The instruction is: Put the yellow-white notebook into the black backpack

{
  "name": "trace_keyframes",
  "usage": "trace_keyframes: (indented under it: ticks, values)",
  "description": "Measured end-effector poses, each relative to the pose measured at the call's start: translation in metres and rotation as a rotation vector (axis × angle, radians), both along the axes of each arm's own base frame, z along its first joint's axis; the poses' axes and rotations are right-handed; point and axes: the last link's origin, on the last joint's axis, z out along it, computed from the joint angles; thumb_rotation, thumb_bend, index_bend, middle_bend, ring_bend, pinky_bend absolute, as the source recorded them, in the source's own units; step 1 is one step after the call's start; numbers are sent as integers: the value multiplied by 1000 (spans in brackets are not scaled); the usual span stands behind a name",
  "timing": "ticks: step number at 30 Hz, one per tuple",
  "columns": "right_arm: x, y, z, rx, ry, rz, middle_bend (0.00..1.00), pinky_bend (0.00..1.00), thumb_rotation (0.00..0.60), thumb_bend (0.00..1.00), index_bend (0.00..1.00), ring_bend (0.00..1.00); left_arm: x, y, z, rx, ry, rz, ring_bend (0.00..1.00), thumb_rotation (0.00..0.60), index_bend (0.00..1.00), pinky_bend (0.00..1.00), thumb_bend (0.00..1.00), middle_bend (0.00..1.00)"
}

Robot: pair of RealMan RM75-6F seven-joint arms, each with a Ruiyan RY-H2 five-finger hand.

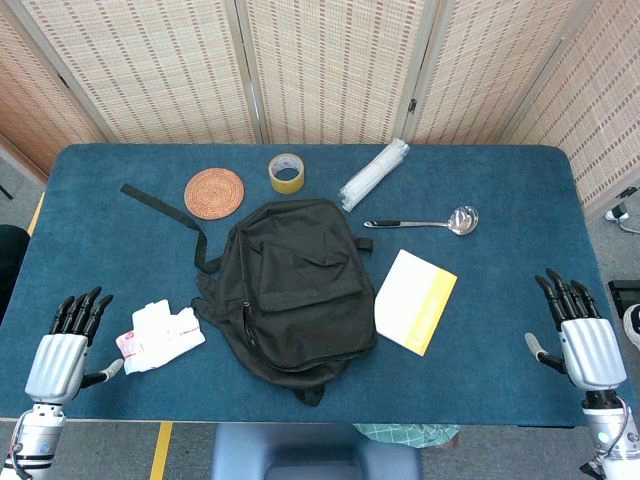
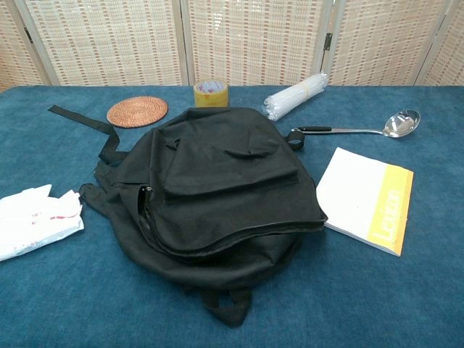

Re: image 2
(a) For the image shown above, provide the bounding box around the blue felt table cover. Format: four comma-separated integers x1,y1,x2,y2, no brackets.
0,85,464,348

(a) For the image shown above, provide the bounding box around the white and yellow book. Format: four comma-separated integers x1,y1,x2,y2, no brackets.
315,146,415,257

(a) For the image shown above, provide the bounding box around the woven folding screen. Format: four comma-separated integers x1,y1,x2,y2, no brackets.
0,0,464,88

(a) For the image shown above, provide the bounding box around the bundle of clear straws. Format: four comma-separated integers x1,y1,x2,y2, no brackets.
263,72,329,122

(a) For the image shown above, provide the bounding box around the black fabric backpack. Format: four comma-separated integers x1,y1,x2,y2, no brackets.
48,104,329,328

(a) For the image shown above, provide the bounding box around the white plastic packet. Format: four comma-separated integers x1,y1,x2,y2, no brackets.
0,183,86,262

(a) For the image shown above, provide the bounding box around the steel ladle with black handle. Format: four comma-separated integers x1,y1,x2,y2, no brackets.
291,109,421,138

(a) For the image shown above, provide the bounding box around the yellow packing tape roll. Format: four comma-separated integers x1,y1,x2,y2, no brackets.
193,80,230,109

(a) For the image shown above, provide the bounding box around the round woven rattan coaster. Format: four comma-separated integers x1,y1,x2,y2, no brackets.
106,95,169,128

